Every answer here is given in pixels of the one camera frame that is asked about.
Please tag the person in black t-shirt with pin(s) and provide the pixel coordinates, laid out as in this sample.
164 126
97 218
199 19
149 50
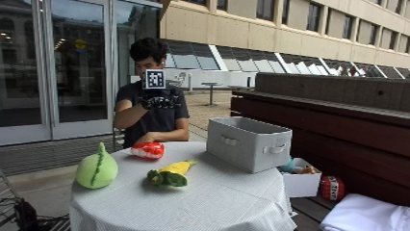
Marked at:
160 120

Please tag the white cube with black markers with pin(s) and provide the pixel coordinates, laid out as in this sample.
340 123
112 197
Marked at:
155 79

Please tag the metal outdoor chair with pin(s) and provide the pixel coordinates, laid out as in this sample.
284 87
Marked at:
179 79

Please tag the red and white plush toy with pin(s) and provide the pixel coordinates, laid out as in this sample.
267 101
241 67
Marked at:
148 149

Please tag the yellow corn plush toy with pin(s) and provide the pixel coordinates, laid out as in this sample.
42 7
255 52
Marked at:
172 173

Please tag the glass door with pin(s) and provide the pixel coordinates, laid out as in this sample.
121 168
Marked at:
76 70

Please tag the grey fabric storage box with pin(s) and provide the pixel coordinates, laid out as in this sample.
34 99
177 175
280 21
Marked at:
248 144

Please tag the green round plush toy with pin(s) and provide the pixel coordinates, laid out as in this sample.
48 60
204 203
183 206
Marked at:
96 169

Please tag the white checked tablecloth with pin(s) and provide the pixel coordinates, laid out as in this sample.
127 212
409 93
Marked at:
184 202

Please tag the teal plush toy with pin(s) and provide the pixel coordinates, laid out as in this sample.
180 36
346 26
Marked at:
286 166

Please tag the brown plush toy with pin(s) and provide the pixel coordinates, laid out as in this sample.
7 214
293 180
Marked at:
306 170

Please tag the white open box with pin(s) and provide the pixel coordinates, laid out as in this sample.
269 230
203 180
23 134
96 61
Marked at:
302 184

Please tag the red plush with white label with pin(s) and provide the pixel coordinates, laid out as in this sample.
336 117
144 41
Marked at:
332 188

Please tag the white folded cloth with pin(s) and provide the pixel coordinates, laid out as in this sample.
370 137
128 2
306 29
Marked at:
368 213

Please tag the round pedestal table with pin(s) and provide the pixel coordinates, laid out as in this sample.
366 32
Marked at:
212 91

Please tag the dark wooden bench wall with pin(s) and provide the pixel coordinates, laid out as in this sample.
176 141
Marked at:
341 128

